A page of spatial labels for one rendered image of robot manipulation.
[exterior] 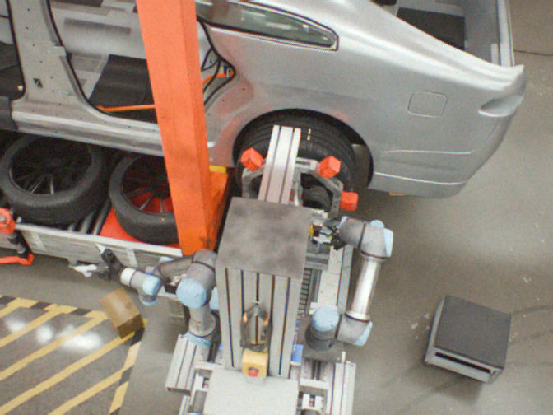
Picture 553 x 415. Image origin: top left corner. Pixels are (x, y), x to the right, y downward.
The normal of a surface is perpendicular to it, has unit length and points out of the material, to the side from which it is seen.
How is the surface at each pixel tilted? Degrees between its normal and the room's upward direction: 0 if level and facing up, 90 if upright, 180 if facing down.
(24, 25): 80
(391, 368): 0
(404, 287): 0
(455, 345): 0
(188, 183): 90
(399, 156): 90
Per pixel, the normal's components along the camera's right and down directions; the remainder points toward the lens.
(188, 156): -0.17, 0.80
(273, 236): 0.04, -0.57
